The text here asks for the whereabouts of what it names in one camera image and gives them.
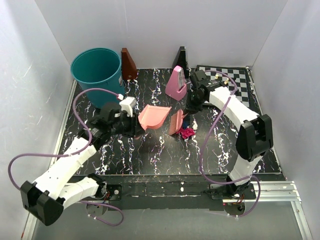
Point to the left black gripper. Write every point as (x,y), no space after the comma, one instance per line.
(136,128)

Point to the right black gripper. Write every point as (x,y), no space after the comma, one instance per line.
(190,108)

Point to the pink dustpan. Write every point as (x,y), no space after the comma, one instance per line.
(153,117)

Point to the pink hand brush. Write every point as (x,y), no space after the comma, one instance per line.
(176,122)

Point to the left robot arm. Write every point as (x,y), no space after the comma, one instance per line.
(48,196)

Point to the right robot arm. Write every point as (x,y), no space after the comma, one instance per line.
(255,131)

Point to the pink metronome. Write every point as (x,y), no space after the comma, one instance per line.
(176,87)

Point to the blue scrap far right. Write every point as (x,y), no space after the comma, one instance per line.
(185,124)

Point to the white paper scrap right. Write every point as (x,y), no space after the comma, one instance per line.
(194,126)

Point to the magenta paper scrap right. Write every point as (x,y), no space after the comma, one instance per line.
(186,132)

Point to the black metronome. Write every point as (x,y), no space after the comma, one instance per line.
(181,59)

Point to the black white chessboard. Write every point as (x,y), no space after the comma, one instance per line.
(238,75)

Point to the brown wooden metronome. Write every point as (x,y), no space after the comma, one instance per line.
(129,69)

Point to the teal plastic waste bin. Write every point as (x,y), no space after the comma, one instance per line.
(98,68)

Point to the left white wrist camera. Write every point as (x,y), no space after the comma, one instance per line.
(127,104)

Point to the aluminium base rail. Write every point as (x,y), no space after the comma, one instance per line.
(277,216)

